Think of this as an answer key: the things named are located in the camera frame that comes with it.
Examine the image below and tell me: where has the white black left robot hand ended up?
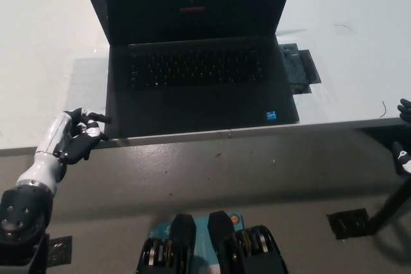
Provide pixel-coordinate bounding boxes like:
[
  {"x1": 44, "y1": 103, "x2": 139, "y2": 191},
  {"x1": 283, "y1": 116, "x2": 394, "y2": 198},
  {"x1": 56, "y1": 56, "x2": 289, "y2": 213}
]
[{"x1": 35, "y1": 108, "x2": 112, "y2": 164}]

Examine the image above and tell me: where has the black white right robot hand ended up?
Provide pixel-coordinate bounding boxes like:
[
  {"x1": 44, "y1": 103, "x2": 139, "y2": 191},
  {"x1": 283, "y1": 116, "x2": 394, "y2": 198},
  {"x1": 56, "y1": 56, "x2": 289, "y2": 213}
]
[{"x1": 391, "y1": 98, "x2": 411, "y2": 177}]

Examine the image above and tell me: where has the black laptop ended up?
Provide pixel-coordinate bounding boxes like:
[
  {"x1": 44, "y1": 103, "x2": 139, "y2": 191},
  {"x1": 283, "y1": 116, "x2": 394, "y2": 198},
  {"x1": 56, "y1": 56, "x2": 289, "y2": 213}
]
[{"x1": 78, "y1": 0, "x2": 300, "y2": 139}]

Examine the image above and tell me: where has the black ribbed robot body block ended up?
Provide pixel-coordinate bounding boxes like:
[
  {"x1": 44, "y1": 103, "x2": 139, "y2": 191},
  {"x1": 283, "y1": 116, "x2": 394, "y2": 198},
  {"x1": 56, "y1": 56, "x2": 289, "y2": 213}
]
[
  {"x1": 207, "y1": 210, "x2": 288, "y2": 274},
  {"x1": 136, "y1": 212, "x2": 197, "y2": 274}
]

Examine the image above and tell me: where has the black floor tape patch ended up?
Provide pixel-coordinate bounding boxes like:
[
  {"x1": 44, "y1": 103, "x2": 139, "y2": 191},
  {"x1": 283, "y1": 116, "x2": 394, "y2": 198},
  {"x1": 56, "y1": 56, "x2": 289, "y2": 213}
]
[
  {"x1": 47, "y1": 235, "x2": 73, "y2": 265},
  {"x1": 326, "y1": 207, "x2": 371, "y2": 241}
]

